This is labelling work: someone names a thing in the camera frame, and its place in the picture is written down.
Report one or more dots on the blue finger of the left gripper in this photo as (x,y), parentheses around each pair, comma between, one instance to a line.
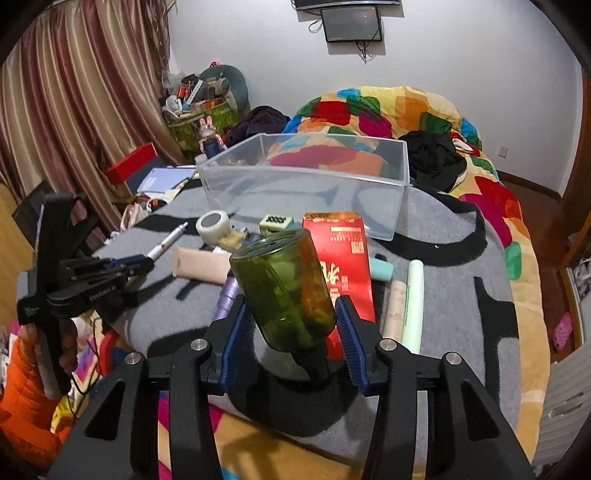
(134,261)

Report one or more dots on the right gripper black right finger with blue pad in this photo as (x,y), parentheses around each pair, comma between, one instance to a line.
(468,436)

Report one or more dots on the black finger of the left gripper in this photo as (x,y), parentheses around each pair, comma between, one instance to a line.
(134,272)

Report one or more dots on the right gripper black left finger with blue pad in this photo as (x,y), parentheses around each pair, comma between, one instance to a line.
(116,438)

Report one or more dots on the white marker pen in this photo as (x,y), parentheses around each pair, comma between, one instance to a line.
(167,242)

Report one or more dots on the beige cosmetic tube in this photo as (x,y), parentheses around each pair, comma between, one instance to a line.
(200,265)

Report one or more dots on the white tape roll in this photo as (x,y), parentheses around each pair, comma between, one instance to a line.
(212,226)

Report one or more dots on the purple spray bottle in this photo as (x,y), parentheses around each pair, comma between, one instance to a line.
(230,290)

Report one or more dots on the green glass bottle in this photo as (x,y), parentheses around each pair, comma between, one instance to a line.
(285,288)

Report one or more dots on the red paper packet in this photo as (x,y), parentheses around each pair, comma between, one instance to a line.
(342,248)

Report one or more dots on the person's left hand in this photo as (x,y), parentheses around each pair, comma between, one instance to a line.
(33,349)

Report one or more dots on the pink pouch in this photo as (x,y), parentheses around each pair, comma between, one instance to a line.
(133,214)

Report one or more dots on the red box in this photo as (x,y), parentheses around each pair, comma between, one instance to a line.
(131,164)

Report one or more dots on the orange jacket sleeve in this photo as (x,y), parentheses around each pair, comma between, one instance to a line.
(27,415)

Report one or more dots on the blue white book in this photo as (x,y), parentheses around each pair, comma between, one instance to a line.
(161,179)

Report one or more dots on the pink slipper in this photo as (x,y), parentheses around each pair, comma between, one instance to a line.
(561,334)

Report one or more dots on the pink patterned tube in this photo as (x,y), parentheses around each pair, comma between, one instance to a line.
(393,324)

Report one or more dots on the pale green small box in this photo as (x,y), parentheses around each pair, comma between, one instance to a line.
(274,223)

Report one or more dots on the pink rabbit doll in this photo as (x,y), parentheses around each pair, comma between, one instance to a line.
(210,142)

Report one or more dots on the clear plastic storage box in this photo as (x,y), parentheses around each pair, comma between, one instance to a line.
(296,174)

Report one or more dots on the green storage basket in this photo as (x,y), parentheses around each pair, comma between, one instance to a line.
(186,129)

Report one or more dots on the striped pink curtain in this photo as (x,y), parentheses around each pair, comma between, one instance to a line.
(80,90)

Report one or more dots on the teal small container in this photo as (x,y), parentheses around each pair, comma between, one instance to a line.
(380,269)

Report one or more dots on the dark purple clothes pile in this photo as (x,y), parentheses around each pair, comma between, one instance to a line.
(261,120)

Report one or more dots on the grey green plush cushion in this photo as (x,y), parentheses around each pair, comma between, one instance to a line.
(229,83)

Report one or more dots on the black clothes on bed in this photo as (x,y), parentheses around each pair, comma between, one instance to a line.
(434,161)

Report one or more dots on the colourful patchwork duvet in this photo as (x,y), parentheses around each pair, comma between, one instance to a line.
(461,138)

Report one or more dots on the large wall television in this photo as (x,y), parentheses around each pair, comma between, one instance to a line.
(305,5)

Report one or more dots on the small wall monitor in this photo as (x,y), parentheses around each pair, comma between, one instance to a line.
(352,24)

